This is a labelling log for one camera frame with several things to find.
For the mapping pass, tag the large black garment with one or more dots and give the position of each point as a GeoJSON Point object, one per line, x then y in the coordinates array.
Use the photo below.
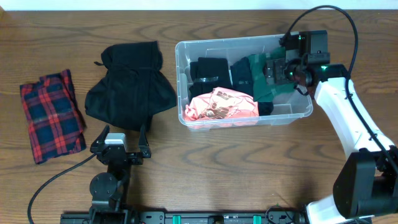
{"type": "Point", "coordinates": [133, 89]}

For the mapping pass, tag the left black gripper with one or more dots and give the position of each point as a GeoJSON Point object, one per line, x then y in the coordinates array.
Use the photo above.
{"type": "Point", "coordinates": [143, 152]}

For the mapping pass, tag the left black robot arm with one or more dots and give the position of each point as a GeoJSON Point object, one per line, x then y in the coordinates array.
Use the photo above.
{"type": "Point", "coordinates": [109, 189]}

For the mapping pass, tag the dark green cloth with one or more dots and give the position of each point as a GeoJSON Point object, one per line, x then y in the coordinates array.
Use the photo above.
{"type": "Point", "coordinates": [262, 91]}

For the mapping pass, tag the black mounting rail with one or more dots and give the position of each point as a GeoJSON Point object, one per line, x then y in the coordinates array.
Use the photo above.
{"type": "Point", "coordinates": [272, 216]}

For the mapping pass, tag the black cloth with band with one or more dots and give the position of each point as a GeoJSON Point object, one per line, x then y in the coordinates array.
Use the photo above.
{"type": "Point", "coordinates": [207, 74]}

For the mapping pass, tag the clear plastic storage bin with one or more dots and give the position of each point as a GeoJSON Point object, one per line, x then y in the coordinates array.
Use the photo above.
{"type": "Point", "coordinates": [288, 107]}

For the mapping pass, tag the dark navy cloth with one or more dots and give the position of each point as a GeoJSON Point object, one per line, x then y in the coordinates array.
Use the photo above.
{"type": "Point", "coordinates": [242, 82]}

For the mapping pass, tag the pink printed shirt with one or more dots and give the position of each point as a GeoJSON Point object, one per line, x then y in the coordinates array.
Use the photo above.
{"type": "Point", "coordinates": [221, 103]}

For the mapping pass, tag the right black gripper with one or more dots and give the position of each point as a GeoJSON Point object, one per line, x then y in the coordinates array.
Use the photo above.
{"type": "Point", "coordinates": [280, 65]}

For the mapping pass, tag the red blue plaid cloth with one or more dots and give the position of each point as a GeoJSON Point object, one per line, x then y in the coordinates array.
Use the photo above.
{"type": "Point", "coordinates": [55, 124]}

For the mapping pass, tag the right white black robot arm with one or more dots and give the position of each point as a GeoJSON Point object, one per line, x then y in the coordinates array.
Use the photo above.
{"type": "Point", "coordinates": [367, 184]}

